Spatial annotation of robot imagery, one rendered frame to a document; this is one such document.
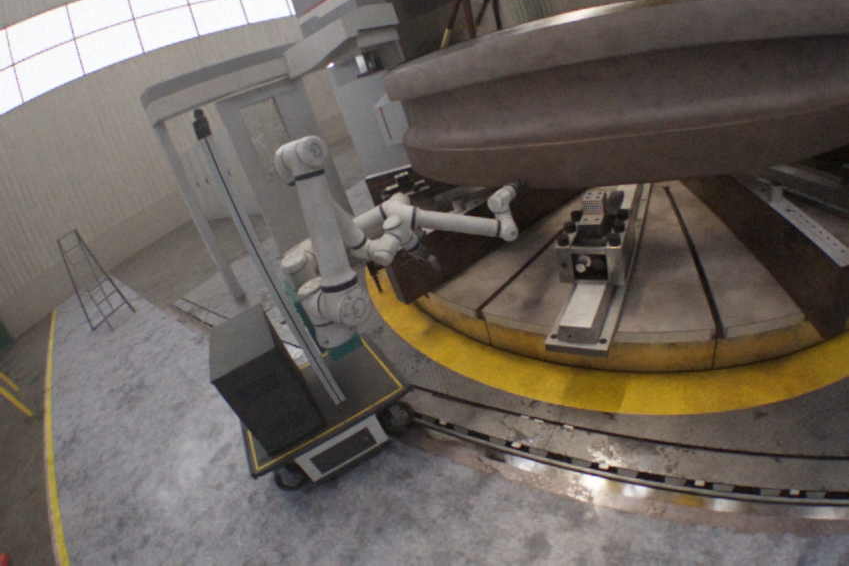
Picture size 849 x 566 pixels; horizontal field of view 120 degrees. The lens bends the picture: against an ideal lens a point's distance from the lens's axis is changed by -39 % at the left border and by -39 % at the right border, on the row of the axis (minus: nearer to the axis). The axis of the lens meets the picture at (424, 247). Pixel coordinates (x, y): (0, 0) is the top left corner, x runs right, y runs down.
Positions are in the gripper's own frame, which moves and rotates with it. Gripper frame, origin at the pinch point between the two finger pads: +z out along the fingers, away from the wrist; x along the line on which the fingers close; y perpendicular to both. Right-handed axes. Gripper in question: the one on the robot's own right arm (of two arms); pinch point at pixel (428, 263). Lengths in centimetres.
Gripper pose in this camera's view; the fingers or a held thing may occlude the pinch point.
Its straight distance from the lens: 200.7
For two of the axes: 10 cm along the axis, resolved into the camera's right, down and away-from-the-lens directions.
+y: -5.8, 7.8, -2.4
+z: 5.1, 5.8, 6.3
